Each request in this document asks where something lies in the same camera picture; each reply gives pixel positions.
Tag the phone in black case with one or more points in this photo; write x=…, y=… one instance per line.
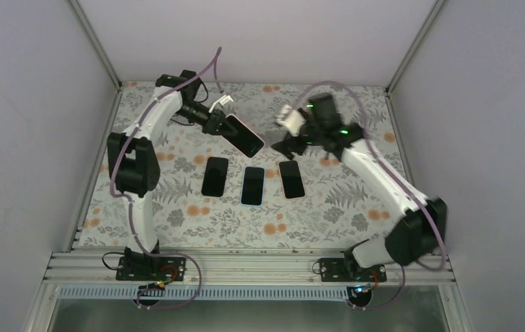
x=215, y=175

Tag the perforated cable duct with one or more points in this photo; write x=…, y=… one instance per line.
x=310, y=293

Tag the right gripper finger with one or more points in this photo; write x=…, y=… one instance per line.
x=298, y=148
x=285, y=146

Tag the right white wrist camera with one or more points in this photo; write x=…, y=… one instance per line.
x=291, y=119

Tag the floral patterned mat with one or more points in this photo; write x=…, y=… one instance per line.
x=339, y=208

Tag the phone in light-blue case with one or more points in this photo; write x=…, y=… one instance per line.
x=252, y=191

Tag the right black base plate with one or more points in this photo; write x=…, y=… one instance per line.
x=341, y=270

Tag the phone in beige case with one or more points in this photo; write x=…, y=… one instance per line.
x=292, y=183

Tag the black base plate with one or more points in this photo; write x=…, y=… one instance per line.
x=341, y=270
x=162, y=269

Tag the pink phone case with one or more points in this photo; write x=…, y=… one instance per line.
x=257, y=135

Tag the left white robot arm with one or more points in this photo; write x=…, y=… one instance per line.
x=133, y=164

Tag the aluminium rail frame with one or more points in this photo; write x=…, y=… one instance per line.
x=217, y=266

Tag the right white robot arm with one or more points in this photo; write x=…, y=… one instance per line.
x=420, y=221

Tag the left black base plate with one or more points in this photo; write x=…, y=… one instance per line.
x=162, y=269

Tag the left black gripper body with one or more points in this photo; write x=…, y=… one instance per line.
x=185, y=112

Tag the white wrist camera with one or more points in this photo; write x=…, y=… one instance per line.
x=220, y=102
x=291, y=119

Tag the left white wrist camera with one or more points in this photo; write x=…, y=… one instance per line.
x=220, y=102

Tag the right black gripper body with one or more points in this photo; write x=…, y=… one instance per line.
x=315, y=131

